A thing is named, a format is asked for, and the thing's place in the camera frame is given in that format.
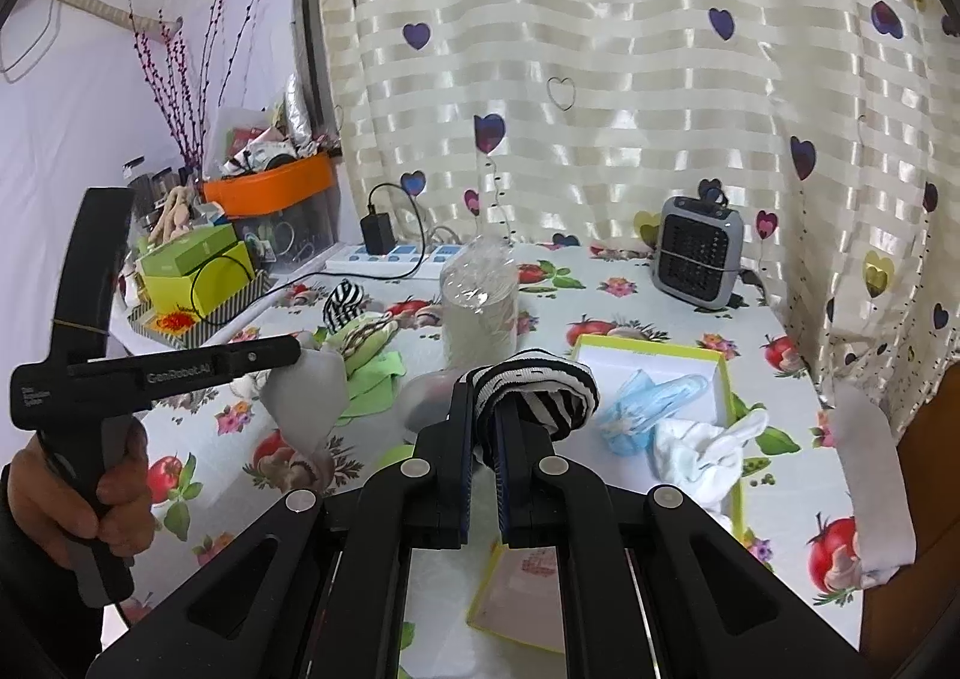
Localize green cloth with patterned trim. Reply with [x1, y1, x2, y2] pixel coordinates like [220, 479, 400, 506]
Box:
[330, 315, 398, 380]

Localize long white packet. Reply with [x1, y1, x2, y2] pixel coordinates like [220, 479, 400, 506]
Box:
[831, 379, 917, 588]

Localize purple decorative branches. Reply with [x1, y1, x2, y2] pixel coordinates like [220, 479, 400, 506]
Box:
[127, 0, 271, 177]

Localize pale blue cloth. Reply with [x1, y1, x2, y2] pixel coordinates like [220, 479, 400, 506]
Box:
[259, 349, 350, 459]

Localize tall clear plastic jar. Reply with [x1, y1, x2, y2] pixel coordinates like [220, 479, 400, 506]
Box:
[439, 236, 520, 369]

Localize dark green carton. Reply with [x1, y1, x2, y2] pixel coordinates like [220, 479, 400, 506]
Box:
[139, 225, 241, 279]

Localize clear printed plastic bag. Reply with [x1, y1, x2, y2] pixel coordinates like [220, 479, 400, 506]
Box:
[480, 544, 563, 650]

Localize grey chevron pattern box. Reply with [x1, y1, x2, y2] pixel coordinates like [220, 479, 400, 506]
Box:
[126, 270, 271, 350]

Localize black white striped sock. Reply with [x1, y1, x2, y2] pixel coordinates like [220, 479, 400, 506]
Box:
[469, 347, 601, 470]
[322, 279, 368, 335]

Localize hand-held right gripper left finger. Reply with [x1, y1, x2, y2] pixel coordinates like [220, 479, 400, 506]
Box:
[86, 379, 477, 679]

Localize small grey space heater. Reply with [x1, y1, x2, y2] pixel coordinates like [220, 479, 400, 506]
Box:
[649, 180, 747, 311]

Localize person's left hand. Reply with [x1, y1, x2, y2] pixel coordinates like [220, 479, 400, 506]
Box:
[6, 416, 158, 564]

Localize wooden mannequin figure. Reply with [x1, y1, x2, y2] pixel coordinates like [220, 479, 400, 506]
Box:
[150, 184, 200, 249]

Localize assorted packet pile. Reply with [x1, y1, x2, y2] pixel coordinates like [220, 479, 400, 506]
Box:
[217, 71, 342, 181]

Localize long black cable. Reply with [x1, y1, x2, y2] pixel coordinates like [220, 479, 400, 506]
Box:
[191, 257, 331, 320]

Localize white blue power strip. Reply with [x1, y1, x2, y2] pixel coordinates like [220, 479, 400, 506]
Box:
[324, 240, 466, 279]

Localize cream heart print curtain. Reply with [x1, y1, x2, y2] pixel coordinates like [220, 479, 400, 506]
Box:
[311, 0, 960, 410]

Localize brown wooden cabinet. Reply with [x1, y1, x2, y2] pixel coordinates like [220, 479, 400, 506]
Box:
[855, 356, 960, 657]

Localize person's left forearm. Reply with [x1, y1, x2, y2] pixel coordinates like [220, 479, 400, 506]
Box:
[0, 461, 106, 679]

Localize orange lid storage box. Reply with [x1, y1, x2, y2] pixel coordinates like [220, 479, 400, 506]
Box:
[199, 149, 338, 267]

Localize lime green cardboard box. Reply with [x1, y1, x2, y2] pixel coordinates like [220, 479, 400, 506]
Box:
[466, 336, 751, 654]

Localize fruit print tablecloth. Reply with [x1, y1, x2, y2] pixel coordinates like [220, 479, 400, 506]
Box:
[105, 240, 912, 679]

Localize yellow green carton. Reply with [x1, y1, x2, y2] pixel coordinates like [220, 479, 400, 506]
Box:
[141, 240, 256, 316]

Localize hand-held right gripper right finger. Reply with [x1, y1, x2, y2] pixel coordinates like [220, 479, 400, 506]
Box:
[491, 405, 863, 679]

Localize blue face mask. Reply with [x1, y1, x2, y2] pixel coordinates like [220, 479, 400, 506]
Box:
[600, 370, 710, 456]

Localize grey window frame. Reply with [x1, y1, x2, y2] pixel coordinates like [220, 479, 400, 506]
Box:
[291, 0, 335, 132]

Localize black charger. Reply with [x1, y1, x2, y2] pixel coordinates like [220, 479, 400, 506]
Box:
[360, 212, 395, 254]

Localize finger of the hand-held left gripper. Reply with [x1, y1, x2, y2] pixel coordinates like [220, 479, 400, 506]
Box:
[139, 336, 302, 401]

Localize black charger cable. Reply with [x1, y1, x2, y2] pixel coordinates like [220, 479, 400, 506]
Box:
[367, 182, 436, 260]

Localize green sock with teal print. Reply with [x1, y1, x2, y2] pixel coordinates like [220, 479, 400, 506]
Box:
[337, 352, 406, 421]

